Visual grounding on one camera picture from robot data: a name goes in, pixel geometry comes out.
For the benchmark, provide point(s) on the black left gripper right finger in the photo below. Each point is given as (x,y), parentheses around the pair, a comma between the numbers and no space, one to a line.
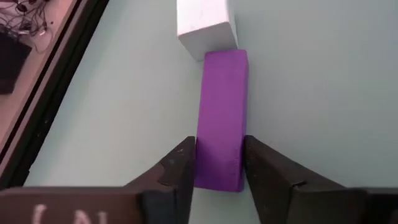
(273,193)

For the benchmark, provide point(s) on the black table edge rail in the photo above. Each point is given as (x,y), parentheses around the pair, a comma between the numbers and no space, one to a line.
(46,102)

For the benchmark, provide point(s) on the white foam cube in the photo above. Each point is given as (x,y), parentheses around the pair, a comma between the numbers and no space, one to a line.
(202,25)

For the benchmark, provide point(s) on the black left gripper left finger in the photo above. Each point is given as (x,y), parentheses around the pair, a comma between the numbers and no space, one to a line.
(174,186)

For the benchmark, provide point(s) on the purple rectangular foam block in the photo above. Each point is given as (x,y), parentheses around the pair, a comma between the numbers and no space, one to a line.
(222,109)

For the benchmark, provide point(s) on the black floor box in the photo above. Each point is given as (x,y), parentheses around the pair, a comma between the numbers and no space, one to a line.
(11,62)

